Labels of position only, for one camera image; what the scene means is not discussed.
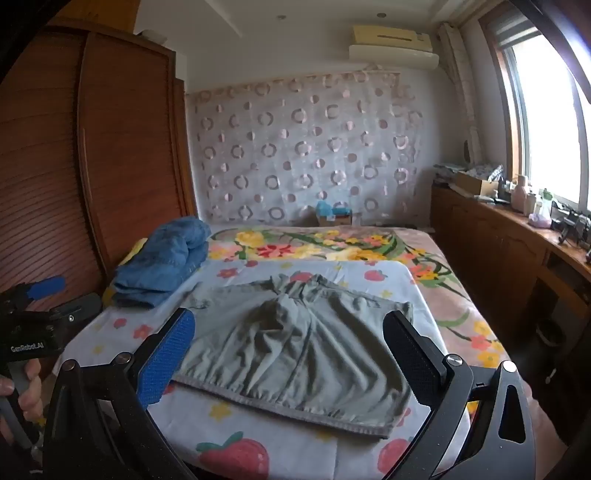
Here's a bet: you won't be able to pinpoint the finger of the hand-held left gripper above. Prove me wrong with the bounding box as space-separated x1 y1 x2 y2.
25 275 66 300

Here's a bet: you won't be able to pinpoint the pale window curtain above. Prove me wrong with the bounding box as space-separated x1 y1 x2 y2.
436 21 485 167

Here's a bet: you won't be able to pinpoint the yellow cloth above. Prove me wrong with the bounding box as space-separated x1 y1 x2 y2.
102 237 149 308

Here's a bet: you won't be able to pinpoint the folded blue jeans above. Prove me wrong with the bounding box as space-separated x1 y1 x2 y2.
112 217 212 309

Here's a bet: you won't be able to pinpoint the black gadget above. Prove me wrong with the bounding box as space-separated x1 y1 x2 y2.
551 205 591 246

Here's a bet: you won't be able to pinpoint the white air conditioner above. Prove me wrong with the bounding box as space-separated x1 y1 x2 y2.
348 24 440 71

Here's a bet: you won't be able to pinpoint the open cardboard box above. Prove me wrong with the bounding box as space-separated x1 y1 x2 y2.
450 171 500 197

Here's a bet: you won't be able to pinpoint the pile of papers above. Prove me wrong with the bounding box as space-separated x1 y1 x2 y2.
434 161 505 185

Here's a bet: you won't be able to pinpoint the pink bottle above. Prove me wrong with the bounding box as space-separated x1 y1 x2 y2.
512 174 532 215

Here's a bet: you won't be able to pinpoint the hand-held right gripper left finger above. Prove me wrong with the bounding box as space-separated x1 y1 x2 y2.
44 307 197 480

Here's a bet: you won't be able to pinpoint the wooden cabinet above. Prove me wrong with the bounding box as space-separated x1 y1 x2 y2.
430 182 591 370

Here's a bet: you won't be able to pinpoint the floral bed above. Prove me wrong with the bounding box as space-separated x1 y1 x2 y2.
51 258 467 480

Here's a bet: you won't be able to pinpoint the person's left hand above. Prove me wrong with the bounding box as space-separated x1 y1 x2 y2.
0 359 44 445

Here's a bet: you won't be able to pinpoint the window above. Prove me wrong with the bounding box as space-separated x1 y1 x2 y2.
480 0 591 210

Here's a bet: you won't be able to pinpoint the circle patterned wall curtain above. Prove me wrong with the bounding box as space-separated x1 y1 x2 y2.
185 71 428 227

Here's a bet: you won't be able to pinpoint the wooden wardrobe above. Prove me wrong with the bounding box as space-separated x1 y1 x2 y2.
0 18 199 305

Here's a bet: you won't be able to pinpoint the floral bedspread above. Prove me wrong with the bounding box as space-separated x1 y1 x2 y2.
205 225 513 384

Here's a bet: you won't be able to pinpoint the grey-green pants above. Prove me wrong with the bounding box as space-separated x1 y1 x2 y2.
172 273 414 440

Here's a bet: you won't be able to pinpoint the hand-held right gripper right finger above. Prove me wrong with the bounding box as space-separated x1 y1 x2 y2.
382 310 539 480

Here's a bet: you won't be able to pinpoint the blue topped box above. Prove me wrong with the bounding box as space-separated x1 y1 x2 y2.
315 200 354 227

